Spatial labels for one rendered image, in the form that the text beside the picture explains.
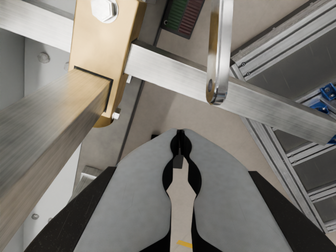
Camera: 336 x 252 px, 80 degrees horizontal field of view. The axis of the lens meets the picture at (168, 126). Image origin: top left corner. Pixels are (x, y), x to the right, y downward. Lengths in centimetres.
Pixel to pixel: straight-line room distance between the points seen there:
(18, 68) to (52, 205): 42
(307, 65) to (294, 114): 73
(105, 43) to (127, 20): 3
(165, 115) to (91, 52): 96
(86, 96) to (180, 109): 98
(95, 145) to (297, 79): 81
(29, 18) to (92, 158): 29
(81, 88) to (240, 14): 94
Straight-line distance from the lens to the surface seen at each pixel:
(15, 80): 51
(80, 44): 21
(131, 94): 35
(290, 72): 95
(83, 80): 19
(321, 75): 102
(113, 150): 42
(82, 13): 21
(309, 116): 27
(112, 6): 19
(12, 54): 48
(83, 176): 45
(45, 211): 79
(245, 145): 132
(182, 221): 179
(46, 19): 23
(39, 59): 48
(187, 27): 32
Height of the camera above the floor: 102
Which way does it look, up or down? 60 degrees down
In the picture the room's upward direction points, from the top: 175 degrees counter-clockwise
